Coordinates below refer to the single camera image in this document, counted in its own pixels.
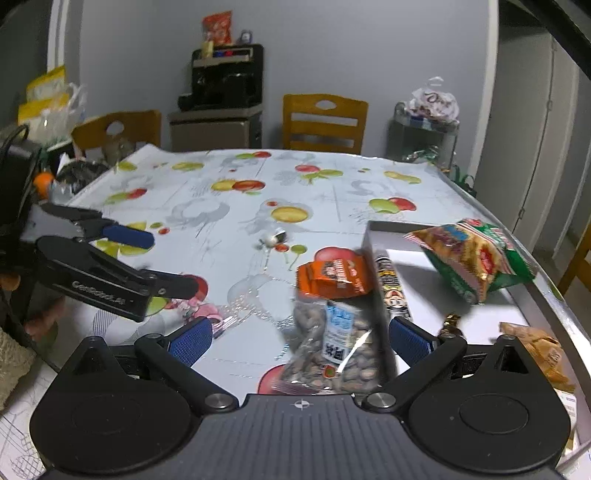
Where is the crumpled dark foil bag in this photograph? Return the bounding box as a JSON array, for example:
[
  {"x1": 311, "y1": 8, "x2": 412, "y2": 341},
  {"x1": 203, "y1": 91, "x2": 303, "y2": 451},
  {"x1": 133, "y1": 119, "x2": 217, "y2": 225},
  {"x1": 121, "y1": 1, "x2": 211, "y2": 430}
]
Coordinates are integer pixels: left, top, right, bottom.
[{"x1": 54, "y1": 158, "x2": 99, "y2": 193}]

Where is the wooden chair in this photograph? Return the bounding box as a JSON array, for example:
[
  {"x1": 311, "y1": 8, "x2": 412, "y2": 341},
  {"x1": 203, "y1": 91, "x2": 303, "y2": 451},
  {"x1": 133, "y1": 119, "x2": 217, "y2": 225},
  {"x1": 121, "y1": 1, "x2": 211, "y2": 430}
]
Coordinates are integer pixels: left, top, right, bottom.
[
  {"x1": 71, "y1": 110, "x2": 163, "y2": 162},
  {"x1": 281, "y1": 93, "x2": 369, "y2": 156},
  {"x1": 556, "y1": 231, "x2": 591, "y2": 305}
]

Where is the clear bag of seeds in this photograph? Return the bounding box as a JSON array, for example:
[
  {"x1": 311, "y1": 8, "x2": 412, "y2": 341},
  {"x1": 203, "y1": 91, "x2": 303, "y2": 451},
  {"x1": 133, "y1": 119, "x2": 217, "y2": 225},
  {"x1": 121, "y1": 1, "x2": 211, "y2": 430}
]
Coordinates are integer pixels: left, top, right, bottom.
[{"x1": 278, "y1": 294, "x2": 399, "y2": 396}]

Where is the white door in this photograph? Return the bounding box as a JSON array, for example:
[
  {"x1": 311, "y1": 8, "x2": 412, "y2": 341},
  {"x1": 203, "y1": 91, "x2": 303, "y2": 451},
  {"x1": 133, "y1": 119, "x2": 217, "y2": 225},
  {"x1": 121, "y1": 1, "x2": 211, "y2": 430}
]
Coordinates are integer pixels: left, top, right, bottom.
[{"x1": 494, "y1": 28, "x2": 580, "y2": 250}]

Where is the black candy tube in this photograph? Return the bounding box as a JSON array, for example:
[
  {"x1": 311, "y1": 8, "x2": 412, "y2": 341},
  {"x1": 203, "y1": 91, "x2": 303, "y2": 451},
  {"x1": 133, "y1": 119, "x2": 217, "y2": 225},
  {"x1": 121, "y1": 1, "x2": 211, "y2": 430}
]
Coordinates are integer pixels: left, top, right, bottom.
[{"x1": 373, "y1": 250, "x2": 413, "y2": 325}]

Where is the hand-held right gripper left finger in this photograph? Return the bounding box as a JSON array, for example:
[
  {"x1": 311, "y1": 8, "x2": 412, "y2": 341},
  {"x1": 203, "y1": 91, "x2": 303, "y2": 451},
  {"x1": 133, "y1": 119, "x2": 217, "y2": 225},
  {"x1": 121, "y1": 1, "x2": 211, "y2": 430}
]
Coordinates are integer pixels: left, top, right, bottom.
[{"x1": 48, "y1": 318, "x2": 241, "y2": 414}]

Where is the clear pink cartoon packet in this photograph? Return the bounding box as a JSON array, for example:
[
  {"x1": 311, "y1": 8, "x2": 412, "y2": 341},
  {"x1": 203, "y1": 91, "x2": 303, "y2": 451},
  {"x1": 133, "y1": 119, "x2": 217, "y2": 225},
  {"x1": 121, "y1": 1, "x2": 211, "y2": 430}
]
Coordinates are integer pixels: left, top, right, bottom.
[{"x1": 170, "y1": 296, "x2": 225, "y2": 326}]

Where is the green shrimp cracker bag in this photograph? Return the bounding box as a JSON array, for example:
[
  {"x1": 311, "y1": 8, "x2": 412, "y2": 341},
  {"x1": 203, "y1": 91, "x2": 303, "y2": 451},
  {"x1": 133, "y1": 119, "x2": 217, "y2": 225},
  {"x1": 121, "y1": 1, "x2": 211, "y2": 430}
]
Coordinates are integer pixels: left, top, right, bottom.
[{"x1": 403, "y1": 218, "x2": 537, "y2": 306}]

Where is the clear plastic bag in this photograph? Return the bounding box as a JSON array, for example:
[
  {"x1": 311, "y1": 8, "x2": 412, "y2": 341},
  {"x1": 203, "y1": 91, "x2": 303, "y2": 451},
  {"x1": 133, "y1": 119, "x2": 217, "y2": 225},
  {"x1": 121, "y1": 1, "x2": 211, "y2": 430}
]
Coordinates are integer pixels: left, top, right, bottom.
[{"x1": 38, "y1": 84, "x2": 88, "y2": 145}]

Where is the orange snack packet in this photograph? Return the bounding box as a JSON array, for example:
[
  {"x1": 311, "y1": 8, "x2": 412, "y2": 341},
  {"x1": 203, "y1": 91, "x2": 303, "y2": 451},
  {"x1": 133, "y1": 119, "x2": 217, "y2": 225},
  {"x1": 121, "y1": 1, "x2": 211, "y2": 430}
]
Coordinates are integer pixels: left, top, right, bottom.
[{"x1": 294, "y1": 257, "x2": 376, "y2": 302}]

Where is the glass jar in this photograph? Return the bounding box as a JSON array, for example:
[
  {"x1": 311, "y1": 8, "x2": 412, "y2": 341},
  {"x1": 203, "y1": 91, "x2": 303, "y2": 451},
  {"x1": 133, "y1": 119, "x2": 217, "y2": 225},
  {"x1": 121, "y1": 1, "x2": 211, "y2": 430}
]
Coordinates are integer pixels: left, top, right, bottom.
[{"x1": 103, "y1": 135, "x2": 136, "y2": 163}]

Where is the metal trolley rack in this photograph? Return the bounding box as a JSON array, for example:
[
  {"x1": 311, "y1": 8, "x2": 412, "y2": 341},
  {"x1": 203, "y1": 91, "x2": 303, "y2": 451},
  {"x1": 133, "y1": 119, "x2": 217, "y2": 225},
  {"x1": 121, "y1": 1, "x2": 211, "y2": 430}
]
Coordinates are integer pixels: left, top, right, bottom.
[{"x1": 387, "y1": 102, "x2": 459, "y2": 163}]

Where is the white plastic shopping bag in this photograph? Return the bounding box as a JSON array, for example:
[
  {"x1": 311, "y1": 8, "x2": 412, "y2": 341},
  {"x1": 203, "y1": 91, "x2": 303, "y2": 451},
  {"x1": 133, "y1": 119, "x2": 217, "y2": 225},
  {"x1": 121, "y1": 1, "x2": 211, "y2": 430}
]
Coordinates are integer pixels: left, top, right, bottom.
[{"x1": 405, "y1": 78, "x2": 462, "y2": 124}]

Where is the small silver candy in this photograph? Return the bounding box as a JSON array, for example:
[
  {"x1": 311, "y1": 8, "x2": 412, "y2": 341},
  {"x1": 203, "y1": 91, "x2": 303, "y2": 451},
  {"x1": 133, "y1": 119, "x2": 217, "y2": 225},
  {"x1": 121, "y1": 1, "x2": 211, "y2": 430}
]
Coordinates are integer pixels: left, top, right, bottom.
[{"x1": 257, "y1": 230, "x2": 288, "y2": 251}]

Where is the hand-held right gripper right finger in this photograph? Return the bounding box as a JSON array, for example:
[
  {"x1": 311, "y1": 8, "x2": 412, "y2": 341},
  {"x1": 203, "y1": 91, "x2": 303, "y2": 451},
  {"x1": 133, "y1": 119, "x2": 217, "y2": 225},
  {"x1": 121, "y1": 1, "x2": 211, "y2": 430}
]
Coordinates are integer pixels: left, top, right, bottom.
[{"x1": 362, "y1": 318, "x2": 552, "y2": 414}]

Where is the yellow package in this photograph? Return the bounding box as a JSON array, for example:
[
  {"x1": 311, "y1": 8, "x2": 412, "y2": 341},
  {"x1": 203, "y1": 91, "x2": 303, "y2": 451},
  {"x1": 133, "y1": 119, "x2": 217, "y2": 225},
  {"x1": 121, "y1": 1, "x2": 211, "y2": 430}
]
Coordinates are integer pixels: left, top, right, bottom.
[{"x1": 17, "y1": 66, "x2": 66, "y2": 121}]

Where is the brown gold candy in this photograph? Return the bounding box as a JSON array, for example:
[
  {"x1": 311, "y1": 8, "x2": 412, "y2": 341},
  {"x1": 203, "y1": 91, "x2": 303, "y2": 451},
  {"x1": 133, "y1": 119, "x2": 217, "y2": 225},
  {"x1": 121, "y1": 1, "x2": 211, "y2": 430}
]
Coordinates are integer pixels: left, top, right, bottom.
[{"x1": 438, "y1": 312, "x2": 463, "y2": 339}]

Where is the green candy bag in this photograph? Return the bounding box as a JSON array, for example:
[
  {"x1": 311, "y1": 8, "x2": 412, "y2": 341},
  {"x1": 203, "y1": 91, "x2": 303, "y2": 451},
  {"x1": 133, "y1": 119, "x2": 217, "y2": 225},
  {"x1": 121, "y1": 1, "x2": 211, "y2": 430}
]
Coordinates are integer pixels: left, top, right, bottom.
[{"x1": 401, "y1": 144, "x2": 440, "y2": 163}]

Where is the brown pastry packet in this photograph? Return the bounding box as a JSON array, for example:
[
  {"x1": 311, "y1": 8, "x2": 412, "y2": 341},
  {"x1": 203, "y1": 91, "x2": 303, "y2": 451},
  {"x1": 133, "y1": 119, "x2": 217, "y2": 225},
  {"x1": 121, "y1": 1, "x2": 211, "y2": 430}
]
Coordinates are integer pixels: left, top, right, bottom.
[{"x1": 498, "y1": 320, "x2": 579, "y2": 394}]

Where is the person's left hand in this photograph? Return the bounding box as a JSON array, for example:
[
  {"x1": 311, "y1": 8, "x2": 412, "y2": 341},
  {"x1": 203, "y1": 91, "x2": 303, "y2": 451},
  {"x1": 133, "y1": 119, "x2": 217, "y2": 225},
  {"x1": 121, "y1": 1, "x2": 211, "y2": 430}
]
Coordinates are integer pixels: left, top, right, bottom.
[{"x1": 24, "y1": 300, "x2": 66, "y2": 343}]

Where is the fruit print tablecloth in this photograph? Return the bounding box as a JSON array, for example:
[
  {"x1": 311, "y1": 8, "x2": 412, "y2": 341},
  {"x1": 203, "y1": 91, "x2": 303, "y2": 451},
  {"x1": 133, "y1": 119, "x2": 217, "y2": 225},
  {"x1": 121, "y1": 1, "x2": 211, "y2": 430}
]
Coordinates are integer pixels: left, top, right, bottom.
[{"x1": 59, "y1": 144, "x2": 570, "y2": 398}]

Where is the black grey water dispenser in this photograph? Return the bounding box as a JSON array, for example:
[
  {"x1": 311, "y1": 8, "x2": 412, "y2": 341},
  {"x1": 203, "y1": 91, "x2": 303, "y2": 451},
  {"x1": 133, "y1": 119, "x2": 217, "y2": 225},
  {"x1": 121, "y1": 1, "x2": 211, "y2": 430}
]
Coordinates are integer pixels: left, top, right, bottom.
[{"x1": 167, "y1": 43, "x2": 265, "y2": 154}]

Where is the red snack bag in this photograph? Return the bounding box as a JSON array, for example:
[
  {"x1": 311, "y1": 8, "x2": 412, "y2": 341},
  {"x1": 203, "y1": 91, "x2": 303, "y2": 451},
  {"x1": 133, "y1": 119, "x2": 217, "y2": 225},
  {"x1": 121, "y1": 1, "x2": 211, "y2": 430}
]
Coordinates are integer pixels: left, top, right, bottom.
[{"x1": 202, "y1": 10, "x2": 234, "y2": 48}]

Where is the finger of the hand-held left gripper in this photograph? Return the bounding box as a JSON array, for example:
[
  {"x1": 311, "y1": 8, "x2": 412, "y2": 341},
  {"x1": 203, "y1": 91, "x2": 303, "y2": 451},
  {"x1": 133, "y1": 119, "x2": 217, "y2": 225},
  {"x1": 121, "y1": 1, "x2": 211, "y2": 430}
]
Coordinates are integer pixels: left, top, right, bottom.
[
  {"x1": 30, "y1": 202, "x2": 156, "y2": 252},
  {"x1": 35, "y1": 235, "x2": 200, "y2": 323}
]

